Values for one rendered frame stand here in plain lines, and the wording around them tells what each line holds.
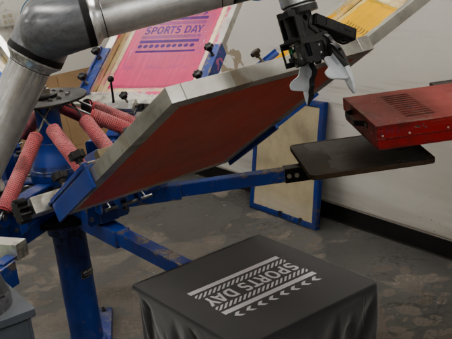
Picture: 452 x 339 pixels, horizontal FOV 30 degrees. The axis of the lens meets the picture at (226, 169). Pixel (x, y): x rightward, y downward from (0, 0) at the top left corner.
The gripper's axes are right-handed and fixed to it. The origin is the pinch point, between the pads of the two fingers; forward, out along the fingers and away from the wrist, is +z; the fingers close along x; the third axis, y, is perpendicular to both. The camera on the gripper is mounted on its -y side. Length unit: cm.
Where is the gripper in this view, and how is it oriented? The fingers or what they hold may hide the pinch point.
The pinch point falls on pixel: (333, 99)
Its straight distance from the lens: 176.8
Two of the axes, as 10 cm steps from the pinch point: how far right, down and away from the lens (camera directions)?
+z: 2.8, 9.6, 0.7
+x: 5.4, -1.0, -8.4
